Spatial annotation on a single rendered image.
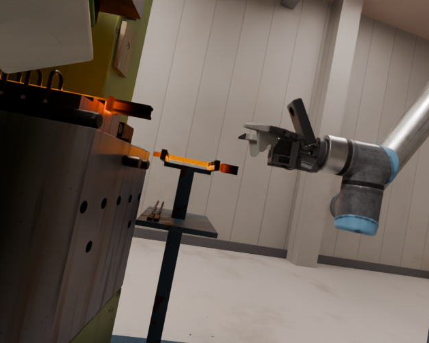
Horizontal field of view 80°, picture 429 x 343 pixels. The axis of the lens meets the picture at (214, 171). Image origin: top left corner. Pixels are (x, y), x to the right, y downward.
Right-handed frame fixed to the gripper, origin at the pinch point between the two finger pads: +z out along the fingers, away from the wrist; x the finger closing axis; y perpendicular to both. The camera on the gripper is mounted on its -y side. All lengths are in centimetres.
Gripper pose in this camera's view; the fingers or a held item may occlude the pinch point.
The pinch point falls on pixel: (240, 128)
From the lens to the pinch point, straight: 64.1
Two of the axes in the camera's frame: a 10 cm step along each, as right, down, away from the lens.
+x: 0.2, 0.4, 10.0
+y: -1.9, 9.8, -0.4
